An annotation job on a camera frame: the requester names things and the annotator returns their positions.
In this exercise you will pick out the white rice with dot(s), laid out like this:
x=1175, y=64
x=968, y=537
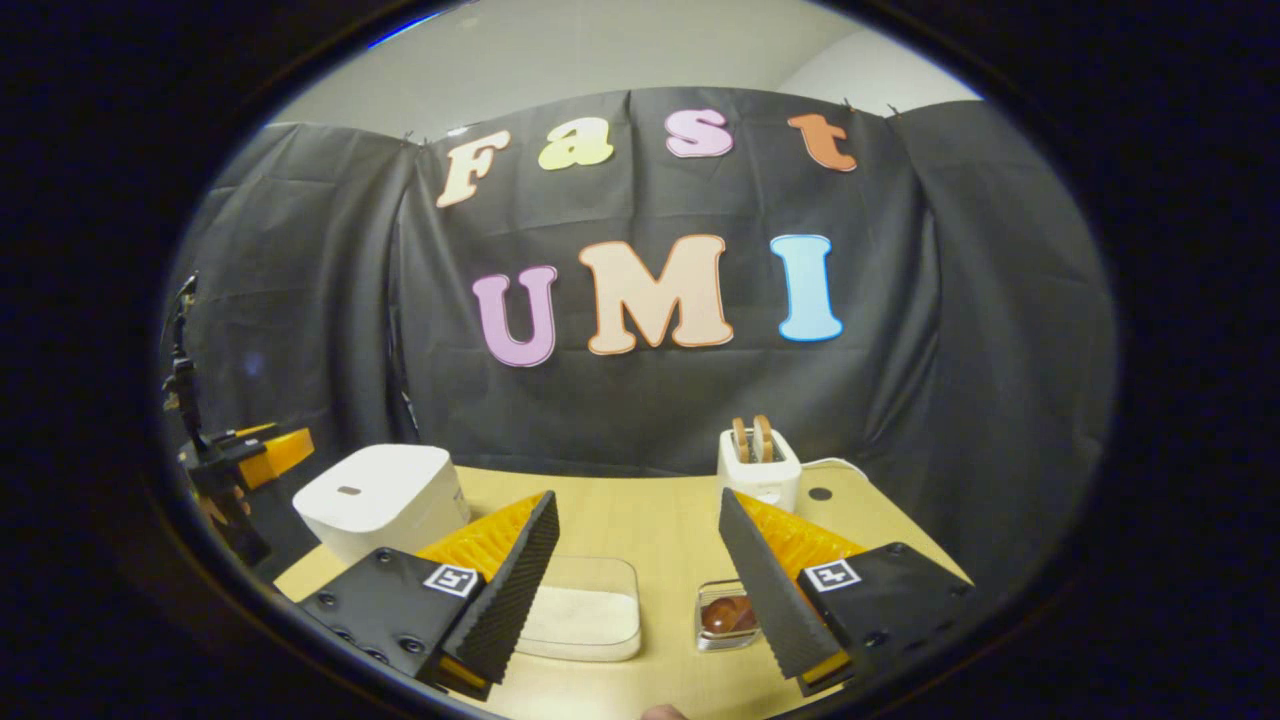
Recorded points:
x=585, y=615

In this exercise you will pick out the brown toast slice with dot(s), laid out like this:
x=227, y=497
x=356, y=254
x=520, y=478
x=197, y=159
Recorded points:
x=763, y=438
x=741, y=440

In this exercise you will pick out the brown wooden spoon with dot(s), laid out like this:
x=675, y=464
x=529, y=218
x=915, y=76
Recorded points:
x=725, y=615

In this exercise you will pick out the white rice cooker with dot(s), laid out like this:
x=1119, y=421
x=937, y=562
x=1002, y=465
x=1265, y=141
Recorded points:
x=380, y=495

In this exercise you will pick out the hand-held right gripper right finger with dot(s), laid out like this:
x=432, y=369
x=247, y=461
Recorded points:
x=775, y=600

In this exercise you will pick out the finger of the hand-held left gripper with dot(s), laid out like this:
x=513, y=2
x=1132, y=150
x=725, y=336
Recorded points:
x=275, y=452

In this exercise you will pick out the black backdrop cloth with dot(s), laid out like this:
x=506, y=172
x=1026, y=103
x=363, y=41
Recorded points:
x=900, y=350

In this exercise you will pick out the white toaster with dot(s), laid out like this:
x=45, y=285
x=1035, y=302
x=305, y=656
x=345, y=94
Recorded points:
x=765, y=480

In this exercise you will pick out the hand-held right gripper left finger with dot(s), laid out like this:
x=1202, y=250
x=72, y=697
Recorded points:
x=505, y=595

